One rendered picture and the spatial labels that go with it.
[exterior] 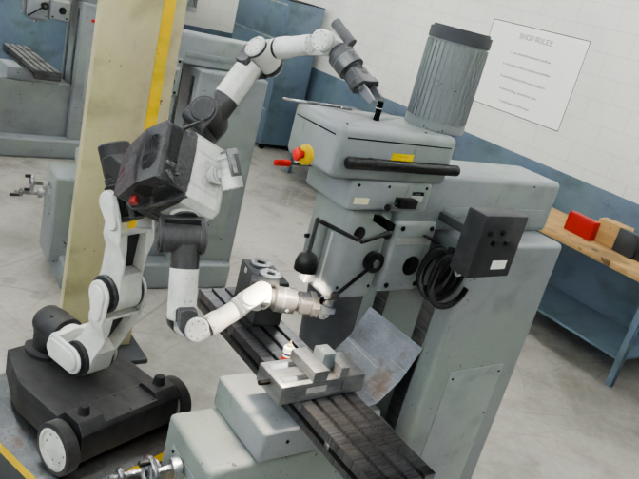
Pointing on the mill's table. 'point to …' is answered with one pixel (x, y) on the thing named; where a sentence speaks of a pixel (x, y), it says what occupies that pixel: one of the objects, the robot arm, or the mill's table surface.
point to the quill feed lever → (373, 261)
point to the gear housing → (367, 192)
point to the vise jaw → (309, 364)
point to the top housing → (367, 143)
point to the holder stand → (251, 285)
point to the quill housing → (344, 248)
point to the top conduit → (400, 166)
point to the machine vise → (285, 379)
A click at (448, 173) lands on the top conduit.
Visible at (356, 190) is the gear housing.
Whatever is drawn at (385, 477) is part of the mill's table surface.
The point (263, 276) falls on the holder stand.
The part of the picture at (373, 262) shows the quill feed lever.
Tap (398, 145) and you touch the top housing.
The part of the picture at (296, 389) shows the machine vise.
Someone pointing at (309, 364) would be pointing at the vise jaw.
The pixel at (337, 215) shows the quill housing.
